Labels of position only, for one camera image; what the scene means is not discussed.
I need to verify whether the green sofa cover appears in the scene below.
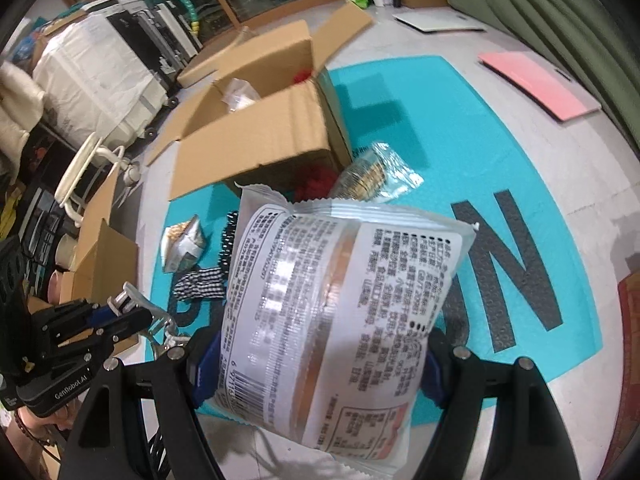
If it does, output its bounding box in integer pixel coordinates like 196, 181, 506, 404
434, 0, 640, 153

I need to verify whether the white flat scale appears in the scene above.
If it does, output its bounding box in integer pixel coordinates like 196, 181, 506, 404
392, 9, 487, 34

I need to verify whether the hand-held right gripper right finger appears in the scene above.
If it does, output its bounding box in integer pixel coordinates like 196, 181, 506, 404
421, 329, 584, 480

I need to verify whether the white printed snack packet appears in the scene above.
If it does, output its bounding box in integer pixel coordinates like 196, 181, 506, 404
209, 184, 476, 478

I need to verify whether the white floor fan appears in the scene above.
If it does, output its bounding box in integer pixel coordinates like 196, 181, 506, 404
54, 131, 144, 223

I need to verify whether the black polka-dot hair tie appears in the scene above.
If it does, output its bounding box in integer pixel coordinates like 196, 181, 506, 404
218, 211, 239, 269

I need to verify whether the small silver snack packet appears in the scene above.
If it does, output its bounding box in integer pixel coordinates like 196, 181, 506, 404
161, 214, 207, 274

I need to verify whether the white covered cart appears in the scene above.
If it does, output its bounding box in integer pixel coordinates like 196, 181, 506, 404
31, 12, 168, 147

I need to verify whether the pink flat board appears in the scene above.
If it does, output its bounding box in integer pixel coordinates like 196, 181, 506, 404
477, 51, 602, 122

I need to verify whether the teal floor mat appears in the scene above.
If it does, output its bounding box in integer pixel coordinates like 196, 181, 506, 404
145, 55, 603, 426

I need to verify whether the clear biscuit packet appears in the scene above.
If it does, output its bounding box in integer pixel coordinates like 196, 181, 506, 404
329, 141, 426, 204

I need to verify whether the small cardboard box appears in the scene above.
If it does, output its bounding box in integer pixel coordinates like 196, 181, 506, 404
30, 167, 142, 356

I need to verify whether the red patterned rug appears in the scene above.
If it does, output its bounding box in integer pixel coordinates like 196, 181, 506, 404
616, 269, 640, 391

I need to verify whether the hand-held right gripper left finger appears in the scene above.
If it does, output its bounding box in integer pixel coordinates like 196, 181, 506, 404
60, 329, 224, 480

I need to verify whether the black white gingham cloth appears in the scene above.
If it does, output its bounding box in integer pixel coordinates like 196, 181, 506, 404
172, 266, 224, 304

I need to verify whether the red fluffy yarn ball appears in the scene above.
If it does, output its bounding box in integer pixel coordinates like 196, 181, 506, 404
294, 162, 342, 202

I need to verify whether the person's left forearm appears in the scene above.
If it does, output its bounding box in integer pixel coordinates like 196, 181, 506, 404
0, 405, 68, 480

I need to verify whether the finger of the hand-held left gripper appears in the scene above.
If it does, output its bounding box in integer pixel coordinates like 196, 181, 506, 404
97, 307, 154, 353
75, 300, 123, 335

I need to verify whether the silver metal clip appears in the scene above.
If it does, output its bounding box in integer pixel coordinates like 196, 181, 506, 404
107, 281, 193, 361

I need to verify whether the large cardboard box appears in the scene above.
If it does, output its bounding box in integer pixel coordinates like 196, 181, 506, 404
146, 2, 376, 203

